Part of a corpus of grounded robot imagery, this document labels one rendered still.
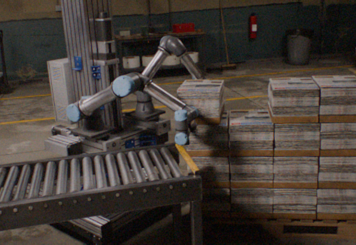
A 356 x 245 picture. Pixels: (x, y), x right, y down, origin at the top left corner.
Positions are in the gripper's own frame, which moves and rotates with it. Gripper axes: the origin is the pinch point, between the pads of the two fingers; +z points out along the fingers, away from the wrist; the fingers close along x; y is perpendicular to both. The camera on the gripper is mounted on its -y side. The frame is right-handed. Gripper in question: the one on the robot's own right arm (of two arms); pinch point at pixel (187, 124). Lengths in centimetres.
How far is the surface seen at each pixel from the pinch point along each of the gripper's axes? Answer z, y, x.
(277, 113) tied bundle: 8, 5, -57
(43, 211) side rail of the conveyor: -95, -11, 57
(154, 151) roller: -33.7, -5.4, 16.1
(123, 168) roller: -58, -5, 28
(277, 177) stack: 8, -40, -58
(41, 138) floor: 222, -86, 212
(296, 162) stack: 8, -29, -70
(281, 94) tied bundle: 8, 17, -60
